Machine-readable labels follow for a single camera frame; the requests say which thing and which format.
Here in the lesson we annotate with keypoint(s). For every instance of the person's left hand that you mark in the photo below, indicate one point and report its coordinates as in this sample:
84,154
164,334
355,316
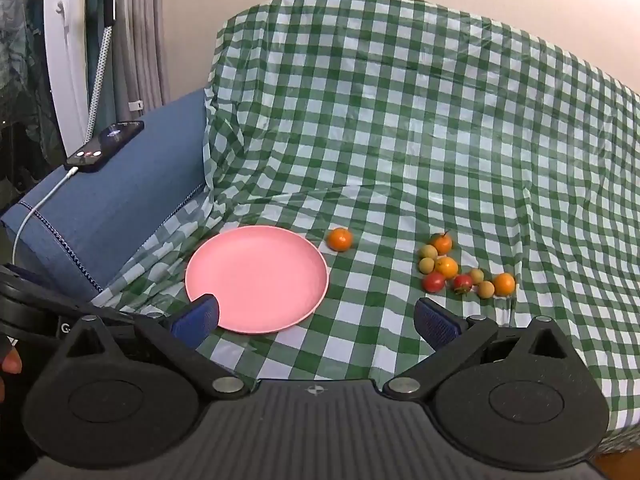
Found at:
10,362

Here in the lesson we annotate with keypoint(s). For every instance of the leaf patterned cloth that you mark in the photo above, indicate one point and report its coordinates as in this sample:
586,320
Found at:
20,60

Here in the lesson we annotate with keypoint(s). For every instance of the pink plate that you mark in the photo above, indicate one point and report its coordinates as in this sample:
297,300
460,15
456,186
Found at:
260,280

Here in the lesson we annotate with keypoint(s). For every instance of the black smartphone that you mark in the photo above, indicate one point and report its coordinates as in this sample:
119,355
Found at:
107,142

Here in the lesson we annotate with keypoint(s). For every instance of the red cherry tomato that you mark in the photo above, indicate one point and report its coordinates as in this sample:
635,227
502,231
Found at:
433,282
462,284

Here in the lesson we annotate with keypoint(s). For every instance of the blue denim sofa armrest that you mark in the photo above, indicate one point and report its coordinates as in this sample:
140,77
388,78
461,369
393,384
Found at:
125,200

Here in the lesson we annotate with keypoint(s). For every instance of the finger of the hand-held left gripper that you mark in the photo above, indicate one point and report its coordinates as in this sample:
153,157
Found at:
75,300

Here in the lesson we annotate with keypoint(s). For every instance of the green white checked tablecloth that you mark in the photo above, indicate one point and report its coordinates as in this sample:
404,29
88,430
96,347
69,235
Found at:
400,110

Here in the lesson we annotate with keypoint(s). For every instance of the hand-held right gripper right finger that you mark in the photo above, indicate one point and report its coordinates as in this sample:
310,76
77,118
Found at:
434,325

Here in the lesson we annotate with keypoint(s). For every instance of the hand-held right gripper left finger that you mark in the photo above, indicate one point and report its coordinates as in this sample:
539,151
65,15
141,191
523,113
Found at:
200,316

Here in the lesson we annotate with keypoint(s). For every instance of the white door frame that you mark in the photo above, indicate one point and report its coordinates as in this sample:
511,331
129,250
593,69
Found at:
60,60

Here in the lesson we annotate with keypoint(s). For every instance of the small stemmed mandarin orange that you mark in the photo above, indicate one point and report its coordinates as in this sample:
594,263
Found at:
443,244

